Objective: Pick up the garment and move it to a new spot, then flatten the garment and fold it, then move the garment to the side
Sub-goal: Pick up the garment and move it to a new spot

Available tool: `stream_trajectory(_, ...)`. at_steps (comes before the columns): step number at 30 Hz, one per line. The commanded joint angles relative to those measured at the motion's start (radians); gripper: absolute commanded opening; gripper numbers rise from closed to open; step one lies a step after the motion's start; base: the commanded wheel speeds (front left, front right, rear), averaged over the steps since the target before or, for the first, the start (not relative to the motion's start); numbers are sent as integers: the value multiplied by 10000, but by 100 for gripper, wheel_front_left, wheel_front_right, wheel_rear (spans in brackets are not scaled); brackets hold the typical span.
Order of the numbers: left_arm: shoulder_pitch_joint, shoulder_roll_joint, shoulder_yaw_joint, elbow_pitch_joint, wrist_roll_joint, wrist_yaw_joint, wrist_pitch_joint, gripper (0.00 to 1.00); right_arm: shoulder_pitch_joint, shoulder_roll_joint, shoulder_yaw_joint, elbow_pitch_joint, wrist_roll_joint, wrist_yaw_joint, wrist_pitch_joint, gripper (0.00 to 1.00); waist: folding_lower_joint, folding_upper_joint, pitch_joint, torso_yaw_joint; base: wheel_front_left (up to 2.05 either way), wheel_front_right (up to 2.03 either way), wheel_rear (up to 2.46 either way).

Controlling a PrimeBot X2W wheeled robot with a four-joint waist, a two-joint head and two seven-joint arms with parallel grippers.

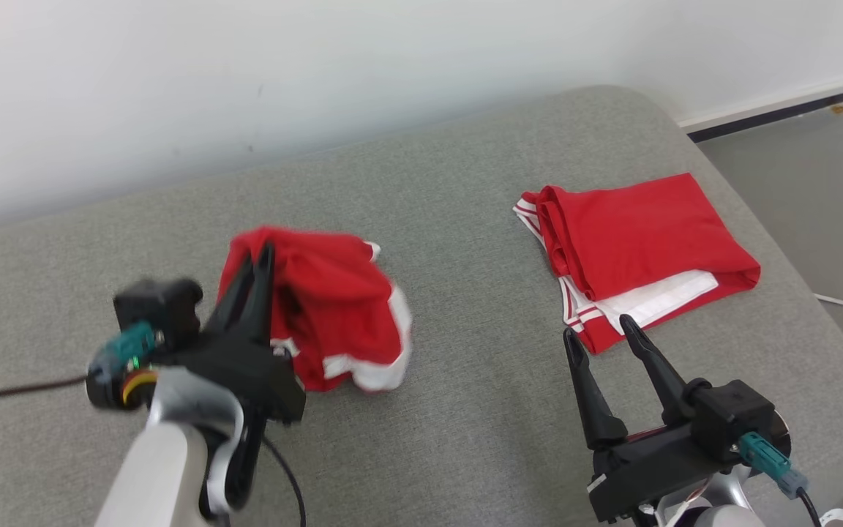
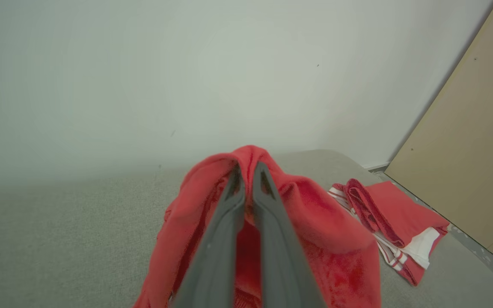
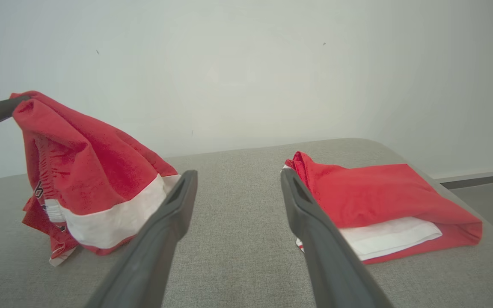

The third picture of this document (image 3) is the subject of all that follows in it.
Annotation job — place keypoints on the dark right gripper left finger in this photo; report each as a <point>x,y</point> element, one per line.
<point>152,256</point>

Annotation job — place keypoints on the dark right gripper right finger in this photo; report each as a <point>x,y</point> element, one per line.
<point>332,265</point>

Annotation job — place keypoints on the red basketball jersey white sleeves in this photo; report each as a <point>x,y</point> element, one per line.
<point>379,192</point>

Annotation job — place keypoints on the red shorts white band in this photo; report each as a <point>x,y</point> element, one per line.
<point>92,171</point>

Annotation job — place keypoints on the white and dark baseboard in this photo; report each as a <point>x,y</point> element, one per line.
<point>477,179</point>

